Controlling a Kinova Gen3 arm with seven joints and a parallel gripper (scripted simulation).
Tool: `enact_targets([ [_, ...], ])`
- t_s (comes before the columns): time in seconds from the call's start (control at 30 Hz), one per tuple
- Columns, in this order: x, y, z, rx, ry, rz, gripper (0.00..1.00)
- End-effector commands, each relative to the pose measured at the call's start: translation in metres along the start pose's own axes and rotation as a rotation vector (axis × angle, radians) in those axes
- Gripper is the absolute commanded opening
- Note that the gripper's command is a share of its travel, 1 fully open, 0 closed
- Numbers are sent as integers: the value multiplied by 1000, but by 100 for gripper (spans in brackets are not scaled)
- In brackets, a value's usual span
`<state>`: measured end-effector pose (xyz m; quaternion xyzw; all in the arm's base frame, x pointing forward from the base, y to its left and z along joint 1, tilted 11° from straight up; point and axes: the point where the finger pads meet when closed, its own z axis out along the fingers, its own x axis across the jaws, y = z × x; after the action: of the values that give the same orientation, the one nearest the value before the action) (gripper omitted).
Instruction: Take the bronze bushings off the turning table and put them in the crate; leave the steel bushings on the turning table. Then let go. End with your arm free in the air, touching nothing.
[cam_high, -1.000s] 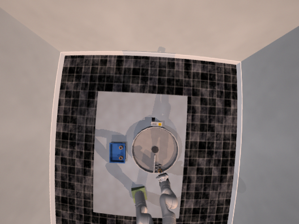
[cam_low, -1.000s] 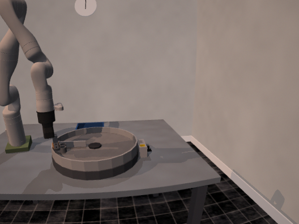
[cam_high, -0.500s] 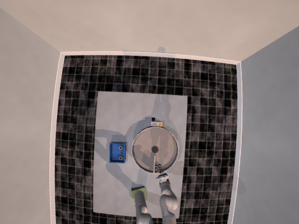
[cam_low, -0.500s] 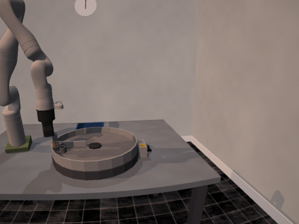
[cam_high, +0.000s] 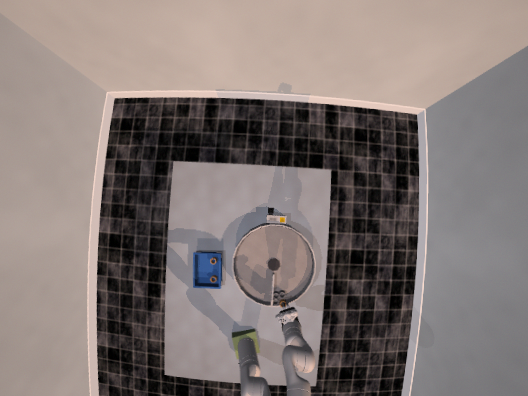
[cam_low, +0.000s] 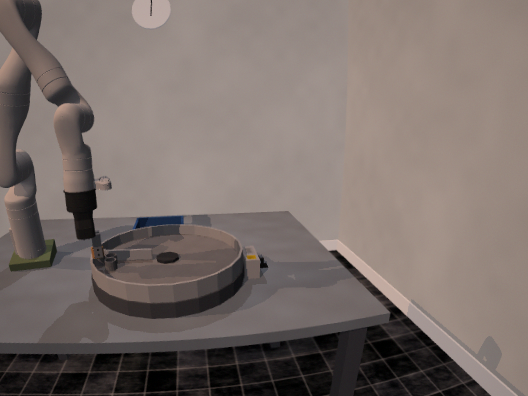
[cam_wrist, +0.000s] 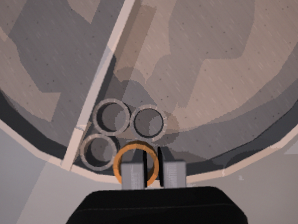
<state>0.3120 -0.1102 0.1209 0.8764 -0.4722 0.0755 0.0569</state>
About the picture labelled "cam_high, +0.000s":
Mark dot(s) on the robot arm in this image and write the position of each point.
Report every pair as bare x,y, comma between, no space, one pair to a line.
294,358

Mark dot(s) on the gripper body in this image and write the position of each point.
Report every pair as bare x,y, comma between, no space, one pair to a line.
289,319

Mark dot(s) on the blue open crate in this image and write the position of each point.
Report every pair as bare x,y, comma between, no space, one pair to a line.
203,270

